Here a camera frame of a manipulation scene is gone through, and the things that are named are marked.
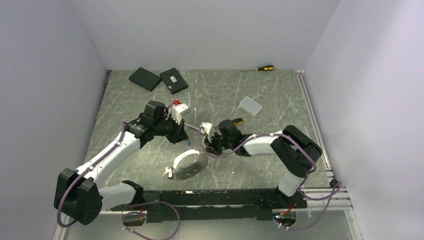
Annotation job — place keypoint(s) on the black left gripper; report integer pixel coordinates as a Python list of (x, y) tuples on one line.
[(179, 134)]

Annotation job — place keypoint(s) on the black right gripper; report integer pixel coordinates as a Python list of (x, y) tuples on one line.
[(210, 147)]

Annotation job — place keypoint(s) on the black key fob with keys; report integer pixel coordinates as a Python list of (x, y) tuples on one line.
[(168, 172)]

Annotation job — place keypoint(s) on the metal arc keyring plate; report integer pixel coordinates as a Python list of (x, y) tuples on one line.
[(187, 165)]

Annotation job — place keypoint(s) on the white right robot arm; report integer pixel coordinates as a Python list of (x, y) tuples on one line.
[(298, 153)]

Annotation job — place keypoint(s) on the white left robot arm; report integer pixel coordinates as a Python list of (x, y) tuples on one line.
[(80, 193)]

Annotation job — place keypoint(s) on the small silver wrench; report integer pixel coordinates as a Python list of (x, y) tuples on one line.
[(192, 127)]

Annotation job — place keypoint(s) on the yellow black screwdriver near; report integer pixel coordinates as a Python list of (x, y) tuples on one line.
[(237, 121)]

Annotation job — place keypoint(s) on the clear plastic box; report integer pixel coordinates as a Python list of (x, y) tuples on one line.
[(250, 106)]

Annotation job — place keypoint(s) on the black box with label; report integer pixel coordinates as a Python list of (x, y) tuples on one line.
[(173, 81)]

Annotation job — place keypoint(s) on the black flat box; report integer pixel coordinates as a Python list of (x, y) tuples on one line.
[(145, 79)]

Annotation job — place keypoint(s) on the orange black screwdriver far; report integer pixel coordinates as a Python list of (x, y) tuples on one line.
[(265, 68)]

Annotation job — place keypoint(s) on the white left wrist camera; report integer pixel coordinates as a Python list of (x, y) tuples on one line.
[(178, 111)]

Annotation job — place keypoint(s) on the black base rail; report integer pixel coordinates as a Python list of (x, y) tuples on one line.
[(211, 204)]

